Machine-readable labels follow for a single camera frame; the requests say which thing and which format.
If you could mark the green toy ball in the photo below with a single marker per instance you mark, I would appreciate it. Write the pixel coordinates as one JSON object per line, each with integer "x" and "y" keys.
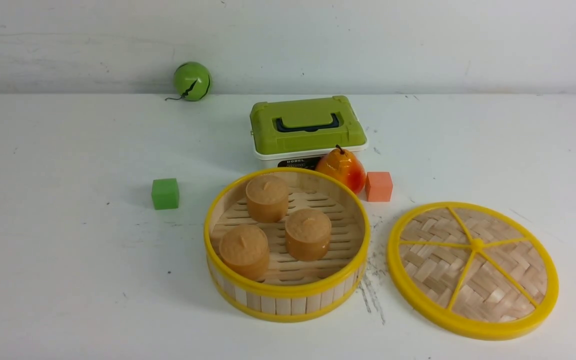
{"x": 192, "y": 81}

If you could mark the brown steamed bun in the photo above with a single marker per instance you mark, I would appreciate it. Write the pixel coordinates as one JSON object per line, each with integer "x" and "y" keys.
{"x": 308, "y": 233}
{"x": 267, "y": 198}
{"x": 245, "y": 250}

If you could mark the brown steamed bun right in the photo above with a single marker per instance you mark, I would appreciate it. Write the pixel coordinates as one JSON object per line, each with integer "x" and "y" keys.
{"x": 308, "y": 233}

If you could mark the orange cube block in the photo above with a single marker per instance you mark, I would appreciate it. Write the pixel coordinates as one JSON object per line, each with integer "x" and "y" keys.
{"x": 378, "y": 186}

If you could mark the yellow bamboo steamer basket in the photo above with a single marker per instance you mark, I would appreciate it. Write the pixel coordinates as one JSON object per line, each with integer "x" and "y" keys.
{"x": 292, "y": 290}

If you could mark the brown steamed bun front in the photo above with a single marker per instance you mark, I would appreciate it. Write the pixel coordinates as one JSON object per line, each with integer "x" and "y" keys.
{"x": 245, "y": 250}

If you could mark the green lidded storage box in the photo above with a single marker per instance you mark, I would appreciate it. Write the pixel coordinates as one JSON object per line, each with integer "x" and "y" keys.
{"x": 298, "y": 133}

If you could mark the brown steamed bun back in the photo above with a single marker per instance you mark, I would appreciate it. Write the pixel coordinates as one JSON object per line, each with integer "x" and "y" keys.
{"x": 267, "y": 198}

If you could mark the yellow woven steamer lid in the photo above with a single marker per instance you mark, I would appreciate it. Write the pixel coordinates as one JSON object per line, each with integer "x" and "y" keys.
{"x": 472, "y": 271}

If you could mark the green cube block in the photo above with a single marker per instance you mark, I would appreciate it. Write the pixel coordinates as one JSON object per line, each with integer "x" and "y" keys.
{"x": 165, "y": 193}

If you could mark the orange toy pear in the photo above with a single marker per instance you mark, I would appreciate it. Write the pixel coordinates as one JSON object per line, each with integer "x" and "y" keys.
{"x": 343, "y": 165}

